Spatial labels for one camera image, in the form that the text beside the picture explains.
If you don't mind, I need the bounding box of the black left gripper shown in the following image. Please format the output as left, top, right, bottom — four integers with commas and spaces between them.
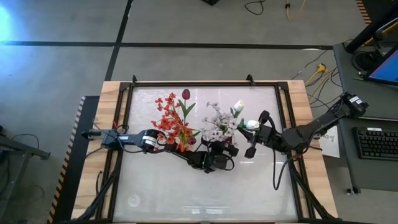
203, 141, 241, 174

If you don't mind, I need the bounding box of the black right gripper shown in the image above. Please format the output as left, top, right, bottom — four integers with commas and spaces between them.
237, 110, 282, 159

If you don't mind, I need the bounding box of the orange artificial flower spray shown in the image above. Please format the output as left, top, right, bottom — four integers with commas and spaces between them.
150, 116, 201, 154
154, 91, 180, 125

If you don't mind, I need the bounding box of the white paper sheet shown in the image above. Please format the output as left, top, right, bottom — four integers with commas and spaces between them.
319, 125, 341, 159

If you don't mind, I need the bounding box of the grey side desk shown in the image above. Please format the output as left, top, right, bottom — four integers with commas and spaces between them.
333, 42, 398, 191

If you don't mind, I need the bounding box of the black keyboard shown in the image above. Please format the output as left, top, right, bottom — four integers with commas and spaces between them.
353, 126, 398, 162

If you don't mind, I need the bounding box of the black hazard-striped platform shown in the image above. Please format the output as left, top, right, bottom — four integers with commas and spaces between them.
46, 95, 102, 224

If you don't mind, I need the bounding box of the laptop with blue screen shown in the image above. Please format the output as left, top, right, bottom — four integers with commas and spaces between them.
366, 46, 398, 87

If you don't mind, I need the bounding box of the orange black hazard strip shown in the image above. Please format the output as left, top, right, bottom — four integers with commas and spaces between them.
355, 0, 373, 26

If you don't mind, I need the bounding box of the black metal stand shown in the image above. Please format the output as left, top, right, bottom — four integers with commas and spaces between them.
0, 124, 52, 206

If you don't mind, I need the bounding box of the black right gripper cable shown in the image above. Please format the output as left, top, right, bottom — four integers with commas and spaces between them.
272, 148, 290, 192

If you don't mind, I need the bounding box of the black aluminium table frame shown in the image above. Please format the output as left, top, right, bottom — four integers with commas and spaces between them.
73, 73, 338, 224

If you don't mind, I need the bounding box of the yellow extension cable plug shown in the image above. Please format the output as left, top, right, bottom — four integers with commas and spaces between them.
304, 63, 329, 87

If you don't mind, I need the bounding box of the black floor cable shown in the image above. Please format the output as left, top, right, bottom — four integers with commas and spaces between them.
244, 0, 266, 16

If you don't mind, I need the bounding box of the yellow floor cable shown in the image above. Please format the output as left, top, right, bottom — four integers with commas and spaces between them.
285, 0, 308, 21

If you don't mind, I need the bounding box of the coiled black cable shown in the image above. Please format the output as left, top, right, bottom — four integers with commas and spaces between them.
352, 49, 379, 73

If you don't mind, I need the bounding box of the black diagonal post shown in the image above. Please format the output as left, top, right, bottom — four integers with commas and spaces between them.
344, 0, 398, 54

